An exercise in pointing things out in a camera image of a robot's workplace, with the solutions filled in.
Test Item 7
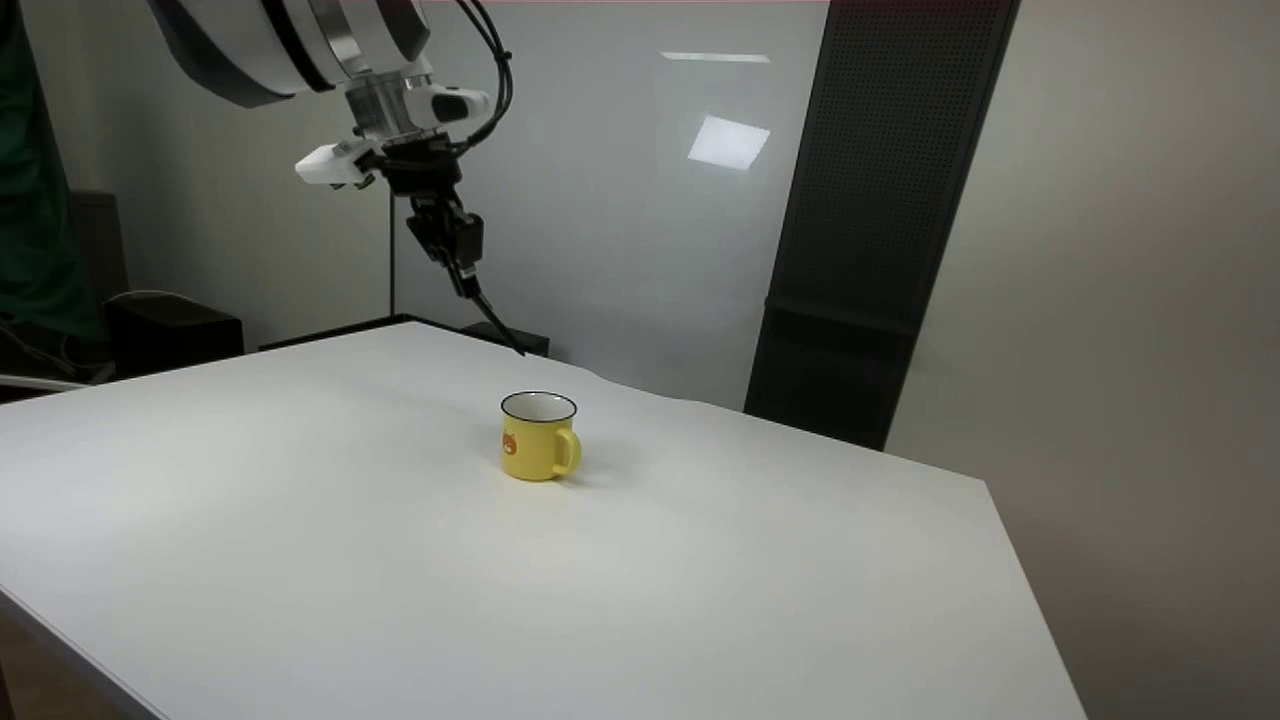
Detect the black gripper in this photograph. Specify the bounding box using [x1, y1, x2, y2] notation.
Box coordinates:
[380, 134, 490, 301]

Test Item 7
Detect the yellow enamel mug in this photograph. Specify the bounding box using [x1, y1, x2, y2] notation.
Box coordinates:
[495, 389, 589, 489]

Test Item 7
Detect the black box on left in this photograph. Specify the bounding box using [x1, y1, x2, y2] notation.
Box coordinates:
[68, 190, 249, 386]

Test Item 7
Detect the dark grey pillar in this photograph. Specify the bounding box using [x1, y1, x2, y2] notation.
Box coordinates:
[739, 0, 1025, 453]

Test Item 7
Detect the dark green cloth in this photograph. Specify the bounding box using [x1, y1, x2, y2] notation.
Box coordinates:
[0, 0, 113, 382]

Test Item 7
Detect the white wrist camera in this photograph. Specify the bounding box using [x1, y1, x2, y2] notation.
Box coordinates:
[293, 81, 492, 192]

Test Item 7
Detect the glossy white wall panel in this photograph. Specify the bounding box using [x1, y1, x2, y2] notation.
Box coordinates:
[392, 0, 833, 413]

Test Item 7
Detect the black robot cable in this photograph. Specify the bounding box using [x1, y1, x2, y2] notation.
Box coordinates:
[458, 0, 522, 153]

